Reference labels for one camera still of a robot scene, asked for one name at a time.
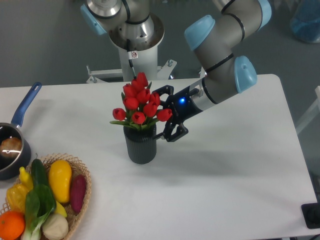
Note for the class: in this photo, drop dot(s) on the orange fruit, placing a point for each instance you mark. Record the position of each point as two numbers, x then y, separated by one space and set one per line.
12 225

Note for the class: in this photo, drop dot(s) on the beige garlic bulb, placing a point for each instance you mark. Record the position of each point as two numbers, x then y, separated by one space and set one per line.
55 227

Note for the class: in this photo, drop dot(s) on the yellow mango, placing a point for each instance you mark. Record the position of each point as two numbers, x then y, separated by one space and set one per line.
59 177

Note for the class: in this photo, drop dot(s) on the black device at edge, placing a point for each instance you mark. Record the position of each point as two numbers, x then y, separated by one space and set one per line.
311 214

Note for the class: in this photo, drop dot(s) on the yellow bell pepper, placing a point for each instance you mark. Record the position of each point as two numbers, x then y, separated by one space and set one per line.
16 197

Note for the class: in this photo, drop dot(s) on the white frame at right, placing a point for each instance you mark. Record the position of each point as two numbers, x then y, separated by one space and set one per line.
309 114

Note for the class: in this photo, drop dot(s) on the purple sweet potato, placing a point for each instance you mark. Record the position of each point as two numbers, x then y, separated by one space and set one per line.
77 193

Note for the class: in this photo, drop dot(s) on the dark grey ribbed vase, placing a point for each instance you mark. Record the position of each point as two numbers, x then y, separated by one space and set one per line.
141 145

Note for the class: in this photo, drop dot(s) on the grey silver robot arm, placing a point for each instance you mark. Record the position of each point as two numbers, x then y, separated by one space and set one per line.
136 32

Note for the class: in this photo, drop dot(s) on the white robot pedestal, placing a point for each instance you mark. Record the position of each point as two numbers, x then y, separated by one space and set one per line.
132 63

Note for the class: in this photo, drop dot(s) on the blue handled saucepan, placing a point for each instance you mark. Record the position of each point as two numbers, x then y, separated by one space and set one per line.
9 168

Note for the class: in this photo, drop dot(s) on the green bok choy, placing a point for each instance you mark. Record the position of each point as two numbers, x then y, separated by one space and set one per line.
39 204

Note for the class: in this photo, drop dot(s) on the red tulip bouquet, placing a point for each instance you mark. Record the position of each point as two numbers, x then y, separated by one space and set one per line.
141 106

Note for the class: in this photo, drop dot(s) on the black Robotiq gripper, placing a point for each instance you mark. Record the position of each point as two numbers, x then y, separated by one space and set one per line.
182 107

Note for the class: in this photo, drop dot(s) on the dark green cucumber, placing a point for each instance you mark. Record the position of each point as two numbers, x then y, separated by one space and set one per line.
38 173

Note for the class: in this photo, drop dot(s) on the brown bun in saucepan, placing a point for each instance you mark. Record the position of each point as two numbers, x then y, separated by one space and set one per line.
10 147

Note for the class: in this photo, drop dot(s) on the blue transparent container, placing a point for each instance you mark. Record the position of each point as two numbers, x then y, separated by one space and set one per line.
305 23

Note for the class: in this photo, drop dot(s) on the woven wicker basket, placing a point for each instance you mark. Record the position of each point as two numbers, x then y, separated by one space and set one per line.
78 168

